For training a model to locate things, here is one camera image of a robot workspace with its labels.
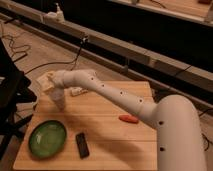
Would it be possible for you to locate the white sponge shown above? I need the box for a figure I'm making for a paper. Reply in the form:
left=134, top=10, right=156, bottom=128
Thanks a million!
left=37, top=72, right=54, bottom=93

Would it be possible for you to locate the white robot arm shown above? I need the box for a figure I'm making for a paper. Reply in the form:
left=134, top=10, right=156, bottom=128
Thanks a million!
left=47, top=70, right=207, bottom=171

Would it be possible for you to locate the black chair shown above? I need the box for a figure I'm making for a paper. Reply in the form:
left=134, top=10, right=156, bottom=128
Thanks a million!
left=0, top=39, right=37, bottom=160

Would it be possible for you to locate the green plate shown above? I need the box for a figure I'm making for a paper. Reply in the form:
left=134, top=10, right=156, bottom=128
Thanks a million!
left=28, top=120, right=67, bottom=159

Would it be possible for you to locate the wooden table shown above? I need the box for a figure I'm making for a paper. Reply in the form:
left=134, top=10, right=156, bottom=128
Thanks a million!
left=13, top=92, right=157, bottom=171

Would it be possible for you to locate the black remote control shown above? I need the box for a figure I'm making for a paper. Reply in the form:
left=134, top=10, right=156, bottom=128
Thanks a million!
left=75, top=133, right=89, bottom=158

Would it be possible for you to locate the orange carrot toy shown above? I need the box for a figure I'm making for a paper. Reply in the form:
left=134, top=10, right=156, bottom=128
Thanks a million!
left=119, top=115, right=139, bottom=124

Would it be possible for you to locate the black floor cable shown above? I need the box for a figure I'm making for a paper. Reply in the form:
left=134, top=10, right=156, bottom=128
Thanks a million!
left=24, top=36, right=89, bottom=76

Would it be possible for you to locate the black tangled cable left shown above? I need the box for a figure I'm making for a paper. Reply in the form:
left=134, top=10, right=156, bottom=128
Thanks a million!
left=1, top=21, right=32, bottom=64

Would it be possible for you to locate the white object on rail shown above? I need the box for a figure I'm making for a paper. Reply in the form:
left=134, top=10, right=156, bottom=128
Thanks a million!
left=45, top=3, right=65, bottom=22

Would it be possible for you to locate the long metal rail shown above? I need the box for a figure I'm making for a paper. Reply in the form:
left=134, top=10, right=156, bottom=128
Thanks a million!
left=0, top=0, right=213, bottom=108

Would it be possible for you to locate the black cable bundle right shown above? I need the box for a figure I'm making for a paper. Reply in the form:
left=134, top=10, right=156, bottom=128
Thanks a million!
left=199, top=108, right=213, bottom=153

